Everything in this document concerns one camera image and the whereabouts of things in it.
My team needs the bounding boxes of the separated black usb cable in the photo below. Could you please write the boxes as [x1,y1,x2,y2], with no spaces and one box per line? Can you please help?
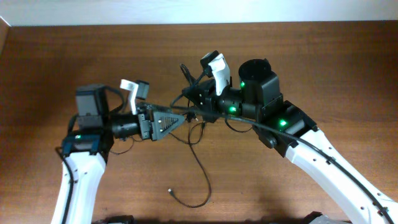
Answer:
[167,121,213,208]

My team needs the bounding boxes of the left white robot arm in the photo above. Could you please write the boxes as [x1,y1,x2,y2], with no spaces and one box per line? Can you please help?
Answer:
[52,79,185,223]

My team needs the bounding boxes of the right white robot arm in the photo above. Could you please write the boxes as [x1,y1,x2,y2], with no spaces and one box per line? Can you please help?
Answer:
[180,58,397,223]

